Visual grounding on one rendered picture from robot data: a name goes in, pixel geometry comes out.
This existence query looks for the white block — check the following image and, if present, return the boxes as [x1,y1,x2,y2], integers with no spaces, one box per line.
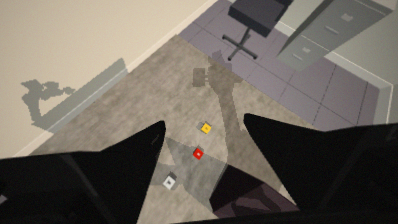
[163,174,176,189]

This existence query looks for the yellow block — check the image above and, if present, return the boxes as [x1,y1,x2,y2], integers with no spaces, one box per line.
[201,123,211,134]

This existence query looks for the red block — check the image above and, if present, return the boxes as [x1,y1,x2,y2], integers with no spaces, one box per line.
[193,148,203,160]

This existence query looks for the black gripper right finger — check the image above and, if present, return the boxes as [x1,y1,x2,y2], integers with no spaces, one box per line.
[243,113,398,211]

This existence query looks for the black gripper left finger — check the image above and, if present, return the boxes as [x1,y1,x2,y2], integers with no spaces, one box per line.
[0,120,166,224]

